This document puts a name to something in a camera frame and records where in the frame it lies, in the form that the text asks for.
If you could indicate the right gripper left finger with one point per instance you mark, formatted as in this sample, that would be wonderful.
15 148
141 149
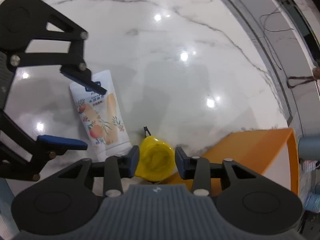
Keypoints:
116 168

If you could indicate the small woven basket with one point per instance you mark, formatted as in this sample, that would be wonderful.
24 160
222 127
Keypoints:
309 166

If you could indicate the brown camera with strap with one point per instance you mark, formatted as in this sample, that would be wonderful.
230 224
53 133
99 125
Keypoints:
306 79

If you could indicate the grey-blue trash bin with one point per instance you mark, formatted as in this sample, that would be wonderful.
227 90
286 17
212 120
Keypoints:
309 148

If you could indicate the large water bottle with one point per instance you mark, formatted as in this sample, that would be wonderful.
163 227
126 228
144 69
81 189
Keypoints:
312 203

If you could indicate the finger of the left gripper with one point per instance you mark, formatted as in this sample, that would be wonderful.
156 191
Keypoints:
60 142
82 77

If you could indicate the yellow round container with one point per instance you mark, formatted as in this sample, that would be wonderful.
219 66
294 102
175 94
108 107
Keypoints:
156 159

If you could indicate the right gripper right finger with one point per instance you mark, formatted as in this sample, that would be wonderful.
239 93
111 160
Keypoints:
196 169

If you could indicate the white peach cream tube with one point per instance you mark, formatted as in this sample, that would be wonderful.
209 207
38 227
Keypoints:
101 117

